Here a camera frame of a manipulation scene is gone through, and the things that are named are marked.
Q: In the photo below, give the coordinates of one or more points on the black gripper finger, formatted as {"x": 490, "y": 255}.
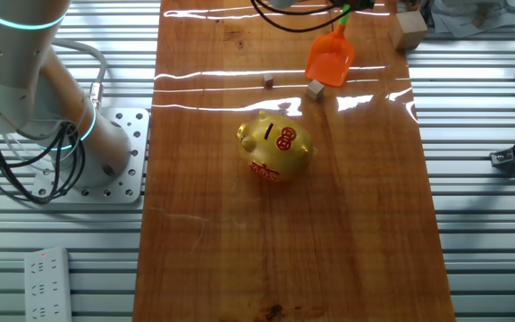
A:
{"x": 361, "y": 4}

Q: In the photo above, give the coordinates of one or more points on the orange green toy shovel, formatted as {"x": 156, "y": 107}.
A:
{"x": 329, "y": 58}

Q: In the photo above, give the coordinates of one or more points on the small wooden cube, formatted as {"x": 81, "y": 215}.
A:
{"x": 314, "y": 91}

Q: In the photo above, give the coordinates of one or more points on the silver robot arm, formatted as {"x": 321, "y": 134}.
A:
{"x": 11, "y": 53}

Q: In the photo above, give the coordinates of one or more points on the large wooden block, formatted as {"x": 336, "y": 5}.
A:
{"x": 408, "y": 30}

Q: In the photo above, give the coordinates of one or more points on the white paper sheets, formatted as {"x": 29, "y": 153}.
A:
{"x": 463, "y": 27}

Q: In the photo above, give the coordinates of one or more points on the tiny wooden cube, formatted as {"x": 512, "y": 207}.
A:
{"x": 267, "y": 80}

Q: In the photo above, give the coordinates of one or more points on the golden piggy bank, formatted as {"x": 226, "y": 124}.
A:
{"x": 275, "y": 147}

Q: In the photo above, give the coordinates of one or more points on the brown wooden board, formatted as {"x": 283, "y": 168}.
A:
{"x": 284, "y": 246}

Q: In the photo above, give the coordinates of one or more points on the white power strip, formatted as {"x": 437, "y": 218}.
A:
{"x": 47, "y": 286}

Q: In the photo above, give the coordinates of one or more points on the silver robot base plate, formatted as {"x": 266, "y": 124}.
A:
{"x": 132, "y": 179}

